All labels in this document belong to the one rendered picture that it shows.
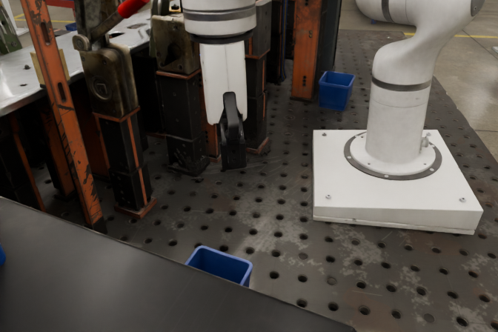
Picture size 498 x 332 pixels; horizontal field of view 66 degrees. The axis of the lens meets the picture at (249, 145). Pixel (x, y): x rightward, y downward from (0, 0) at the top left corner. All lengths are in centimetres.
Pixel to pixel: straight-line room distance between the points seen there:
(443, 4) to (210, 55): 45
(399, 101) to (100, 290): 69
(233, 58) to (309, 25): 79
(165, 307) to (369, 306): 48
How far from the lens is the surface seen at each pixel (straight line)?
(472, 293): 79
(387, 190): 86
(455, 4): 76
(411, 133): 90
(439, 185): 90
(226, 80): 44
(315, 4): 120
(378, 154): 92
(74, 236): 35
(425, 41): 79
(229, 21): 44
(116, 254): 32
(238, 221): 81
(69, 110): 68
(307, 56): 124
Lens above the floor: 126
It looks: 32 degrees down
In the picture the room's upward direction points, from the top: straight up
